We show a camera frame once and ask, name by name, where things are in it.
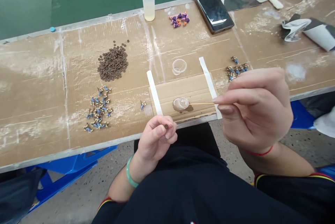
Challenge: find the long white tape strip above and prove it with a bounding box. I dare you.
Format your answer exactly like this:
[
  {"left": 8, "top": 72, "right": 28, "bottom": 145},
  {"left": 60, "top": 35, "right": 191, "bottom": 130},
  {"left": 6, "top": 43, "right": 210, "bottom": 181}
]
[{"left": 198, "top": 56, "right": 223, "bottom": 120}]

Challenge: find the blue plastic crate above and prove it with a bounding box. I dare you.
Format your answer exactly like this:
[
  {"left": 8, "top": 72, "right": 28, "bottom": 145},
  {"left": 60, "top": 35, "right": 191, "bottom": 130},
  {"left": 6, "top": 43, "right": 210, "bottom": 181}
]
[{"left": 290, "top": 100, "right": 318, "bottom": 130}]

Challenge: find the white plastic bag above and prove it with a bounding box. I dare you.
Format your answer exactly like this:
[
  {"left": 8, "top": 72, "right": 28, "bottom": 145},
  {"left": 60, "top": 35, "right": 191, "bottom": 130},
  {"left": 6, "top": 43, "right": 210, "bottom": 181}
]
[{"left": 313, "top": 108, "right": 335, "bottom": 138}]

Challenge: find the black bag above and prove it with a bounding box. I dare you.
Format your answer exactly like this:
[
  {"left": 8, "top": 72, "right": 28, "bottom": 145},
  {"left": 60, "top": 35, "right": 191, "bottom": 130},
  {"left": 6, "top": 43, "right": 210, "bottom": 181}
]
[{"left": 0, "top": 167, "right": 46, "bottom": 224}]

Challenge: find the large pile of blue figurines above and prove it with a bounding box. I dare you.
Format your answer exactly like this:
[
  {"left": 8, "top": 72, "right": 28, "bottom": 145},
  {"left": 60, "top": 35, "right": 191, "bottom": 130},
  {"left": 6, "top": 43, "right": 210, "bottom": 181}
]
[{"left": 83, "top": 85, "right": 114, "bottom": 133}]

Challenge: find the person's left hand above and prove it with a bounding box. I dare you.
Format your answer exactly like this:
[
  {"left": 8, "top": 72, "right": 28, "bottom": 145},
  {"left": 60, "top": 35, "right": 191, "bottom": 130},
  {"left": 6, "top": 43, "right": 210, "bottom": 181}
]
[{"left": 137, "top": 115, "right": 178, "bottom": 162}]

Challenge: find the person's right hand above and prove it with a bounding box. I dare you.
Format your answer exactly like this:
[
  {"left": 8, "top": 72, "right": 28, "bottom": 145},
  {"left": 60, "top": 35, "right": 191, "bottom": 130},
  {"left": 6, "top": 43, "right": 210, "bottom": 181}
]
[{"left": 212, "top": 67, "right": 294, "bottom": 156}]

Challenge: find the small cluster of blue figurines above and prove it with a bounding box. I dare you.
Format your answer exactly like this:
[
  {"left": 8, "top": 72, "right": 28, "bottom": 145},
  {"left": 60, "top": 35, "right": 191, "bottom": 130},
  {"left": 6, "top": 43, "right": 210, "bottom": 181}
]
[{"left": 226, "top": 56, "right": 249, "bottom": 82}]

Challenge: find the black smartphone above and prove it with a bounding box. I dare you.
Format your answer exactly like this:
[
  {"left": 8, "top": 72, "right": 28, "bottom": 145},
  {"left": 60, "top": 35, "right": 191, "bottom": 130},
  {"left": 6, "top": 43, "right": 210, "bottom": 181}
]
[{"left": 193, "top": 0, "right": 235, "bottom": 35}]

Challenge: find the short white tape strip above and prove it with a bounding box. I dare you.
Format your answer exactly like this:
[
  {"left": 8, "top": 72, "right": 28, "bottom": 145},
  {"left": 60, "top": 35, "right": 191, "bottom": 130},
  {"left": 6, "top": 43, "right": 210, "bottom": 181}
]
[{"left": 146, "top": 70, "right": 164, "bottom": 116}]

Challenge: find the pile of brown discs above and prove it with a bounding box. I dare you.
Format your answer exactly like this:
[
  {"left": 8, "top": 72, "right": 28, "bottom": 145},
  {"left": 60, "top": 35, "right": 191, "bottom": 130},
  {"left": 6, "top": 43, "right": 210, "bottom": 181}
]
[{"left": 97, "top": 39, "right": 131, "bottom": 82}]

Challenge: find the brown cardboard table cover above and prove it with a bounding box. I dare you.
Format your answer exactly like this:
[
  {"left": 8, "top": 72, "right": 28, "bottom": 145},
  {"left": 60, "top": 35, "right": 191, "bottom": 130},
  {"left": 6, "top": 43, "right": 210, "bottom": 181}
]
[{"left": 0, "top": 0, "right": 335, "bottom": 168}]

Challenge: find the person's body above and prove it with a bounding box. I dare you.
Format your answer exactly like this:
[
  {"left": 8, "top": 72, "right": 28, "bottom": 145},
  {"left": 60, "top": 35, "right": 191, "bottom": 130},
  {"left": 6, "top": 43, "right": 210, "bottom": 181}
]
[{"left": 115, "top": 122, "right": 335, "bottom": 224}]

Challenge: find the rolled camouflage sandpaper sheet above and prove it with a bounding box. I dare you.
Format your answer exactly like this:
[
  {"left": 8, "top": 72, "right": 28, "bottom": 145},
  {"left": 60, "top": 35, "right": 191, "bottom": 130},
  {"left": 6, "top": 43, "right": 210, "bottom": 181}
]
[{"left": 279, "top": 13, "right": 335, "bottom": 52}]

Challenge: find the small taped cardboard piece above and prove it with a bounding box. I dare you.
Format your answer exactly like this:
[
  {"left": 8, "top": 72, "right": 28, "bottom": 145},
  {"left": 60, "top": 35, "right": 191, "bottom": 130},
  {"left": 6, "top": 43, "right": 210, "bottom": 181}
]
[{"left": 148, "top": 73, "right": 221, "bottom": 124}]

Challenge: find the pile of purple cones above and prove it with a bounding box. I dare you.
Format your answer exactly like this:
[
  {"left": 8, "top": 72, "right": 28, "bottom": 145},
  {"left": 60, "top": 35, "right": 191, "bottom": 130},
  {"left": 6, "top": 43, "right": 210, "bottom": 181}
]
[{"left": 169, "top": 11, "right": 190, "bottom": 28}]

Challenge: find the blue plastic stool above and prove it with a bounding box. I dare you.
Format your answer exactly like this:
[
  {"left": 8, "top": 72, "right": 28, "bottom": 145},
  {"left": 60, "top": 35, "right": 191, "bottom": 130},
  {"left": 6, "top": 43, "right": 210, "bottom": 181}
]
[{"left": 25, "top": 145, "right": 119, "bottom": 213}]

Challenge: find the small clear plastic cup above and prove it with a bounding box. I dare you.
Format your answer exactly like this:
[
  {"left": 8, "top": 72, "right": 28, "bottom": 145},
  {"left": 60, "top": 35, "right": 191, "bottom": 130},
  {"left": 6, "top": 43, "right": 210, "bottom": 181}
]
[{"left": 172, "top": 59, "right": 188, "bottom": 76}]

